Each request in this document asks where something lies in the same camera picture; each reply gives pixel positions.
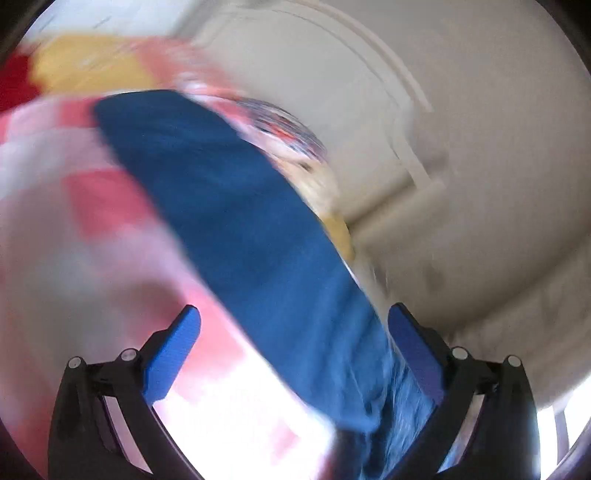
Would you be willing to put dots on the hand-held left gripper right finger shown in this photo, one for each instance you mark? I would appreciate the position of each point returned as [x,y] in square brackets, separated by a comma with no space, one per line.
[415,355]

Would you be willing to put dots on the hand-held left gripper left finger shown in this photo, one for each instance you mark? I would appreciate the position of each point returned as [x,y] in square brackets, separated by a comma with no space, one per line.
[173,350]

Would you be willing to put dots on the blue down jacket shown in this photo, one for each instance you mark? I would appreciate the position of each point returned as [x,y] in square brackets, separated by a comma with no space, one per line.
[258,240]

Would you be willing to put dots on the pink checked bed sheet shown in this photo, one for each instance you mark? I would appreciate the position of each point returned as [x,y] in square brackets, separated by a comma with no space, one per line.
[92,258]

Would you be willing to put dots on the yellow cushion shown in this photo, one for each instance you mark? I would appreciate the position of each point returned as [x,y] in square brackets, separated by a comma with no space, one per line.
[339,237]

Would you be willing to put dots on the beige pillow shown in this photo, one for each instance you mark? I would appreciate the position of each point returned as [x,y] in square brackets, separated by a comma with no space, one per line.
[316,189]

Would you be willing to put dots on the floral patterned pillow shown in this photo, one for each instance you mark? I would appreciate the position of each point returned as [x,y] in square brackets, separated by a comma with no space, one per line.
[286,129]

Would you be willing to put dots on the white wooden headboard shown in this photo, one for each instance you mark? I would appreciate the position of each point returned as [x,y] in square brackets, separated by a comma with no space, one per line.
[351,92]

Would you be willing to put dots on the yellow cloth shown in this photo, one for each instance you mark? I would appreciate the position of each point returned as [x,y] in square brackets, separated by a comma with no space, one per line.
[87,60]

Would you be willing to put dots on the red cloth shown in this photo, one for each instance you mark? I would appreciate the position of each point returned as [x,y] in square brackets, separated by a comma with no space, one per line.
[14,85]

